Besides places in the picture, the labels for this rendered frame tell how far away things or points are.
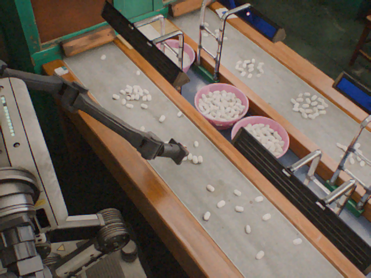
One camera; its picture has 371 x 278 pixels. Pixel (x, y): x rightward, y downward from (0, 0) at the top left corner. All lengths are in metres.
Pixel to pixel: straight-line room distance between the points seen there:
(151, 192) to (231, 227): 0.35
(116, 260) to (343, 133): 1.21
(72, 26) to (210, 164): 1.04
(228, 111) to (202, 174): 0.41
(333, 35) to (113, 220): 3.03
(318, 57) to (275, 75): 1.53
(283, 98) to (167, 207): 0.89
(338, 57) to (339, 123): 1.77
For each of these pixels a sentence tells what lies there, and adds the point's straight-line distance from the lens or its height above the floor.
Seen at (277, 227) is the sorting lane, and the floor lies 0.74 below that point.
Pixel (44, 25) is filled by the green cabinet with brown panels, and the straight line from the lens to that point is 2.28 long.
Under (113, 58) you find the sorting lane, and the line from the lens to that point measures 2.38.
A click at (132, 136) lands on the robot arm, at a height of 1.01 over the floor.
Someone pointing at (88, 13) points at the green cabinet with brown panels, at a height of 0.95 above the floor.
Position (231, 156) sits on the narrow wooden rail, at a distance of 1.88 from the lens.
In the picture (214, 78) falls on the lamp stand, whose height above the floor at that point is 0.73.
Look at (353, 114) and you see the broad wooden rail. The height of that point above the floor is 0.76.
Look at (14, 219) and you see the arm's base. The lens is 0.97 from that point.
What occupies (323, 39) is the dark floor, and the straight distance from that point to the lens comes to 4.07.
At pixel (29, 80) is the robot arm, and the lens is 1.60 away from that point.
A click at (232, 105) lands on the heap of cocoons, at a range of 2.13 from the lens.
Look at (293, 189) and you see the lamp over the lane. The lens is 1.43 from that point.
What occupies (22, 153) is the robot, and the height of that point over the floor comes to 1.45.
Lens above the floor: 2.21
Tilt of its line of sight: 49 degrees down
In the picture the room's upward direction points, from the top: 5 degrees clockwise
